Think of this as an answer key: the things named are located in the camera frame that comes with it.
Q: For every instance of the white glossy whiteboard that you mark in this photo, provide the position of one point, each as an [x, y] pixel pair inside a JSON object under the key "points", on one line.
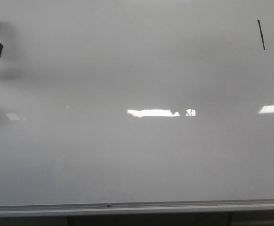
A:
{"points": [[136, 101]]}

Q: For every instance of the grey aluminium marker tray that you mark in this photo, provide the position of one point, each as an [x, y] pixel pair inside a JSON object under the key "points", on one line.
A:
{"points": [[134, 208]]}

